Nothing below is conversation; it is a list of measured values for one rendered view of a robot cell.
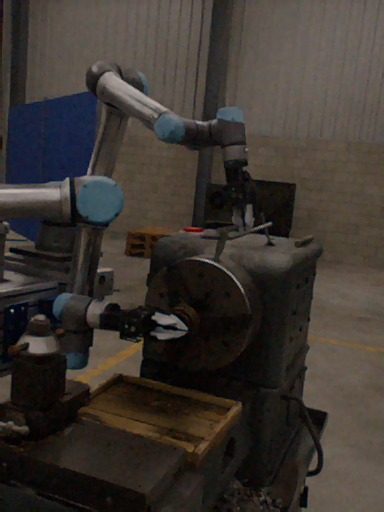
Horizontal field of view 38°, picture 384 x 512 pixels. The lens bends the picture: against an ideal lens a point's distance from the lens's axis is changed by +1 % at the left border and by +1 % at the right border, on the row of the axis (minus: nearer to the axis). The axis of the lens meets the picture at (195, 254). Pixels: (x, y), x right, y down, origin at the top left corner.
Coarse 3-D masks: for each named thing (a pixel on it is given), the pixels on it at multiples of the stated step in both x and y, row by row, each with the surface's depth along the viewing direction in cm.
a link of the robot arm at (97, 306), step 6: (96, 300) 141; (102, 300) 141; (90, 306) 139; (96, 306) 139; (102, 306) 139; (90, 312) 139; (96, 312) 138; (102, 312) 138; (90, 318) 139; (96, 318) 138; (90, 324) 140; (96, 324) 139
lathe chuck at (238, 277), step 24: (192, 264) 149; (216, 264) 147; (192, 288) 150; (216, 288) 147; (240, 288) 145; (240, 312) 145; (216, 336) 148; (240, 336) 146; (192, 360) 152; (216, 360) 149
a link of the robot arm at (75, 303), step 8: (64, 296) 144; (72, 296) 143; (80, 296) 143; (56, 304) 143; (64, 304) 142; (72, 304) 141; (80, 304) 141; (88, 304) 140; (56, 312) 143; (64, 312) 142; (72, 312) 141; (80, 312) 140; (64, 320) 142; (72, 320) 141; (80, 320) 140; (72, 328) 141; (80, 328) 142; (88, 328) 144
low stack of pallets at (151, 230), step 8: (128, 232) 935; (136, 232) 930; (144, 232) 933; (152, 232) 942; (160, 232) 954; (168, 232) 977; (128, 240) 938; (136, 240) 933; (144, 240) 941; (152, 240) 932; (128, 248) 939; (136, 248) 939; (144, 248) 945; (144, 256) 931
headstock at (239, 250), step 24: (168, 240) 172; (192, 240) 174; (216, 240) 180; (240, 240) 187; (264, 240) 194; (288, 240) 202; (168, 264) 169; (240, 264) 161; (264, 264) 158; (288, 264) 157; (312, 264) 200; (264, 288) 158; (288, 288) 157; (312, 288) 200; (264, 312) 159; (288, 312) 160; (264, 336) 160; (288, 336) 164; (240, 360) 163; (264, 360) 160; (288, 360) 180; (264, 384) 161
